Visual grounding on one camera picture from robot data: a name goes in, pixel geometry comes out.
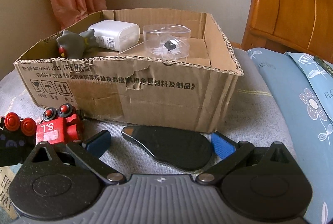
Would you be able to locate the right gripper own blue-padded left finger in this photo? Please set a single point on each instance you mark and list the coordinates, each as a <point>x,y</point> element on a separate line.
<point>87,153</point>

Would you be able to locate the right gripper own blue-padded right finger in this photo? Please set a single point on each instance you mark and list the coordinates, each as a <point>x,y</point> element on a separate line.
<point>232,154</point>

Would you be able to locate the red toy train car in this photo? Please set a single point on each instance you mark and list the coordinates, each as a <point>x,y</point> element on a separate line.
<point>61,125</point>

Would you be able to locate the black glasses case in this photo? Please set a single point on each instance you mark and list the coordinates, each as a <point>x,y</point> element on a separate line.
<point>182,149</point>

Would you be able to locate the black toy train engine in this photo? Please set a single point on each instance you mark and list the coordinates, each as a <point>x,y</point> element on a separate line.
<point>18,139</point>

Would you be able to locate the grey elephant toy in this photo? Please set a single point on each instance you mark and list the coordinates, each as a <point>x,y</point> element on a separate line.
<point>72,45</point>

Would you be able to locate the white plastic bottle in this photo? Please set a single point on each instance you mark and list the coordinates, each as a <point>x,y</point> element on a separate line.
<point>116,35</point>

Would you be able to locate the clear plastic chopper bowl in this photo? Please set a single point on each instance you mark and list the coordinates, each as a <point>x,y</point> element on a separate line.
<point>166,41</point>

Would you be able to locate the blue floral bed sheet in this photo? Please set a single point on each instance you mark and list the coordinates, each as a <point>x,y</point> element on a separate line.
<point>308,124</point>

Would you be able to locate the open cardboard box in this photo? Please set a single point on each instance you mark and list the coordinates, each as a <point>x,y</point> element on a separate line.
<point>192,93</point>

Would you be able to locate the blue floral pillow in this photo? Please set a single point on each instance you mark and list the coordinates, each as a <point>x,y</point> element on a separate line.
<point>318,78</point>

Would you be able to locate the dark patterned remote control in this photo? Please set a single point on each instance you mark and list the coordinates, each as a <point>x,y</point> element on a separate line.
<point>324,65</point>

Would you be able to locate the wooden bed headboard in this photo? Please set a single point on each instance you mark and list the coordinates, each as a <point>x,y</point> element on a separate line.
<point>290,25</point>

